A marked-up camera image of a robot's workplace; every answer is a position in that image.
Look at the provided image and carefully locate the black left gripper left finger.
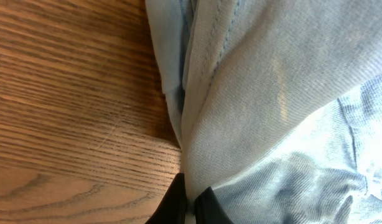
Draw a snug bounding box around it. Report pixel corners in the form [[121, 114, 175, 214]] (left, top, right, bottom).
[[146, 173, 187, 224]]

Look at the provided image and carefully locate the light blue printed t-shirt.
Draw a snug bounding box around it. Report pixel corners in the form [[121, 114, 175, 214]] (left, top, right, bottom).
[[146, 0, 382, 223]]

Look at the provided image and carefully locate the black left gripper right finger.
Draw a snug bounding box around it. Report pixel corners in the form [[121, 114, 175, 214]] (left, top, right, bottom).
[[195, 187, 233, 224]]

